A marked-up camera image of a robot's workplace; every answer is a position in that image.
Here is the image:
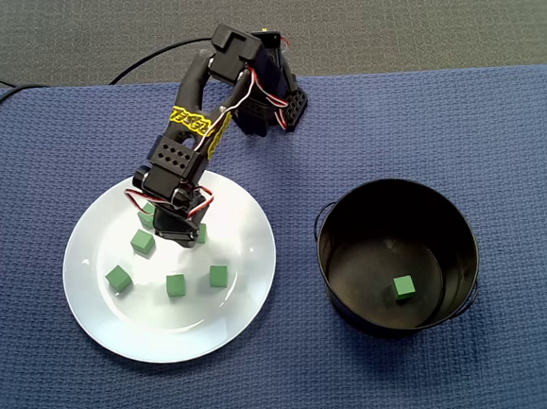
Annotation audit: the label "blue woven table cloth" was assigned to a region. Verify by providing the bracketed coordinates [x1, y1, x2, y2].
[0, 43, 547, 409]

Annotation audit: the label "white round plate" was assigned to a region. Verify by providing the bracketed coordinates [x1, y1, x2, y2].
[54, 160, 285, 372]

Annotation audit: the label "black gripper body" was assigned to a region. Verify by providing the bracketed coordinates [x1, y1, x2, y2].
[149, 195, 213, 252]

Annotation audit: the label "black metal bucket container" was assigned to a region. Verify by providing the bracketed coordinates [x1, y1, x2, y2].
[309, 172, 487, 345]

